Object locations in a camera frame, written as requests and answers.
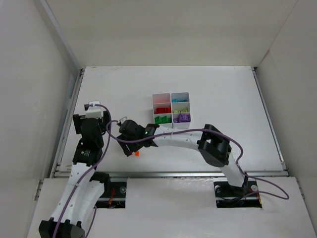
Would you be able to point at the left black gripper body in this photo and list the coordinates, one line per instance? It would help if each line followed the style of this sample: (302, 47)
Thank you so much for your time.
(78, 123)

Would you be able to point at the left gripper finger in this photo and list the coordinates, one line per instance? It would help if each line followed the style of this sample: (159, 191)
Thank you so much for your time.
(106, 119)
(77, 120)

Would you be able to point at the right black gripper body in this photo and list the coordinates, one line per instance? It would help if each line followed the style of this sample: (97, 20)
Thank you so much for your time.
(125, 146)

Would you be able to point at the green lego plate piece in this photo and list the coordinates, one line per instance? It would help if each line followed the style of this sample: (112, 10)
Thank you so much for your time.
(158, 120)

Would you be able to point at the red lego brick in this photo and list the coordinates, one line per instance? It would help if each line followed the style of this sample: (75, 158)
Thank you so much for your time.
(160, 110)

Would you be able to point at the red cylinder lego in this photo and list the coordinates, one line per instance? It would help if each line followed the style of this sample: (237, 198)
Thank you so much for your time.
(167, 110)

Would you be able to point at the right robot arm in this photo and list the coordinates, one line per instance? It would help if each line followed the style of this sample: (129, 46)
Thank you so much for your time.
(213, 146)

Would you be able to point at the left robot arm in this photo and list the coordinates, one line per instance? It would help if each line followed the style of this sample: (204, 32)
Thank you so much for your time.
(76, 210)

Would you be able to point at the left white compartment tray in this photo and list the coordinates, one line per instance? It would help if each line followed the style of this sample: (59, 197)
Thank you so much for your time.
(162, 100)

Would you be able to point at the white compartment tray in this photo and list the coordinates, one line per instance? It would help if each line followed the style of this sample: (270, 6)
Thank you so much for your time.
(162, 100)
(181, 113)

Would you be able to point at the right white compartment tray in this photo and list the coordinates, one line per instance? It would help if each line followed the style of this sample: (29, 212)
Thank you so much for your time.
(181, 113)

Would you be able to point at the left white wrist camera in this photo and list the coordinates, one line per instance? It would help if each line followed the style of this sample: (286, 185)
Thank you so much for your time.
(92, 110)

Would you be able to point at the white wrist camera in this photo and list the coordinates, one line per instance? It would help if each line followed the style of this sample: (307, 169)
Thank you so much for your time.
(92, 110)
(121, 121)

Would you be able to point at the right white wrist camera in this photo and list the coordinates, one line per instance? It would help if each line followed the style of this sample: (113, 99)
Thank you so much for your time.
(121, 121)

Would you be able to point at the left side metal rail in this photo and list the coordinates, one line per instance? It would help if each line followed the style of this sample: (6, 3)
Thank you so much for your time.
(65, 123)

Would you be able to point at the metal rail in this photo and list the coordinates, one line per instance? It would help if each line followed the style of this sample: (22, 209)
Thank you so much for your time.
(188, 174)
(65, 123)

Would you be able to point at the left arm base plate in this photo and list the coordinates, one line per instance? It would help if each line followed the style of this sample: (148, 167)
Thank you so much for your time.
(114, 196)

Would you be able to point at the metal rail front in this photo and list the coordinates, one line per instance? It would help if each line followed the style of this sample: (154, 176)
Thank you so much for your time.
(188, 174)

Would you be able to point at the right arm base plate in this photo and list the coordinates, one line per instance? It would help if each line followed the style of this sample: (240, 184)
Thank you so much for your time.
(228, 196)

